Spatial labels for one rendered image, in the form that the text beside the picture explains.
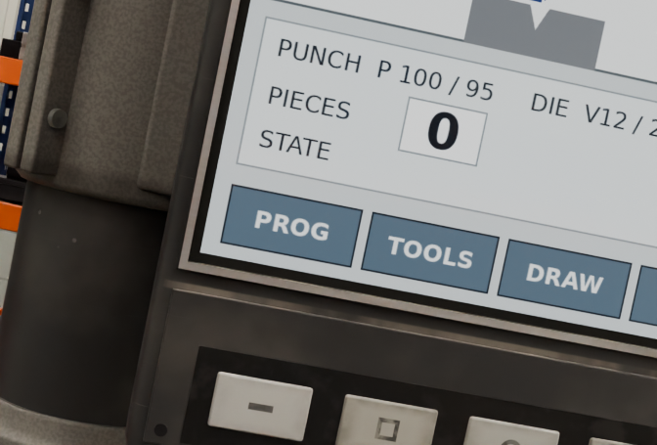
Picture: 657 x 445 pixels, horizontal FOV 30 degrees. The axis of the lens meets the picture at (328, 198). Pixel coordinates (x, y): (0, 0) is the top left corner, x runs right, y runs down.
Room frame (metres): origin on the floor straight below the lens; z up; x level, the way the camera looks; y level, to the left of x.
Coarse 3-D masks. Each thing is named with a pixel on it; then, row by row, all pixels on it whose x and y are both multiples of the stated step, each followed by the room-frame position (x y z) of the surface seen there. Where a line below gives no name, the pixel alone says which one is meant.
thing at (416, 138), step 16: (416, 112) 0.47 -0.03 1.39; (432, 112) 0.47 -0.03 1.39; (448, 112) 0.47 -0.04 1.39; (464, 112) 0.47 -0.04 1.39; (480, 112) 0.48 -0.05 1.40; (416, 128) 0.47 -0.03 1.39; (432, 128) 0.47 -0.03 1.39; (448, 128) 0.47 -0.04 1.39; (464, 128) 0.47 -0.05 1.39; (480, 128) 0.48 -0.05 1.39; (400, 144) 0.47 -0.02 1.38; (416, 144) 0.47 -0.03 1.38; (432, 144) 0.47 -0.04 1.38; (448, 144) 0.47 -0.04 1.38; (464, 144) 0.47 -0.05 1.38; (480, 144) 0.48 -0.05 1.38; (448, 160) 0.47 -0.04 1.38; (464, 160) 0.47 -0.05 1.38
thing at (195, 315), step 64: (192, 128) 0.46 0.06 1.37; (192, 192) 0.46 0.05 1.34; (192, 256) 0.46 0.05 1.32; (192, 320) 0.46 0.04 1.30; (256, 320) 0.46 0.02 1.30; (320, 320) 0.47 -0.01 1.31; (384, 320) 0.47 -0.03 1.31; (448, 320) 0.47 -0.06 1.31; (512, 320) 0.48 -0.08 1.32; (192, 384) 0.46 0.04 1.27; (256, 384) 0.46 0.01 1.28; (320, 384) 0.47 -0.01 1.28; (384, 384) 0.47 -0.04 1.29; (448, 384) 0.47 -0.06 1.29; (512, 384) 0.48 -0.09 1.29; (576, 384) 0.48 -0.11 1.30; (640, 384) 0.48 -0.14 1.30
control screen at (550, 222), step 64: (256, 0) 0.46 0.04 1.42; (320, 0) 0.47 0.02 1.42; (384, 0) 0.47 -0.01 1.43; (448, 0) 0.47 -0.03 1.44; (512, 0) 0.48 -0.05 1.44; (576, 0) 0.48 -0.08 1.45; (640, 0) 0.48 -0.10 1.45; (256, 64) 0.46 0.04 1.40; (320, 64) 0.47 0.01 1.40; (384, 64) 0.47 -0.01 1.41; (448, 64) 0.47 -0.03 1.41; (512, 64) 0.48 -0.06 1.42; (576, 64) 0.48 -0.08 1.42; (640, 64) 0.48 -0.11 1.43; (256, 128) 0.46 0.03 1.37; (320, 128) 0.47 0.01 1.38; (384, 128) 0.47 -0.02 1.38; (512, 128) 0.48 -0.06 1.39; (576, 128) 0.48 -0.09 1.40; (640, 128) 0.48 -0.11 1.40; (256, 192) 0.46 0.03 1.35; (320, 192) 0.47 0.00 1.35; (384, 192) 0.47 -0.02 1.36; (448, 192) 0.47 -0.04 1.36; (512, 192) 0.48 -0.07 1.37; (576, 192) 0.48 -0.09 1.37; (640, 192) 0.49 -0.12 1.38; (256, 256) 0.47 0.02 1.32; (320, 256) 0.47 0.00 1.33; (384, 256) 0.47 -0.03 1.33; (448, 256) 0.48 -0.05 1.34; (512, 256) 0.48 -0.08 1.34; (576, 256) 0.48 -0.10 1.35; (640, 256) 0.49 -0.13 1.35; (576, 320) 0.48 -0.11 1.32; (640, 320) 0.49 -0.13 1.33
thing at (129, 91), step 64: (64, 0) 0.56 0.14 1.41; (128, 0) 0.57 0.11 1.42; (192, 0) 0.57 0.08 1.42; (64, 64) 0.56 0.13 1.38; (128, 64) 0.56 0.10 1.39; (192, 64) 0.57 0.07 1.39; (64, 128) 0.57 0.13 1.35; (128, 128) 0.57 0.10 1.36; (64, 192) 0.58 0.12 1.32; (128, 192) 0.57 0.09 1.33; (64, 256) 0.58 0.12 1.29; (128, 256) 0.57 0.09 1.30; (0, 320) 0.61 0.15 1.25; (64, 320) 0.57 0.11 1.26; (128, 320) 0.58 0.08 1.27; (0, 384) 0.59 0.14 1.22; (64, 384) 0.57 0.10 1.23; (128, 384) 0.58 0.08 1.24
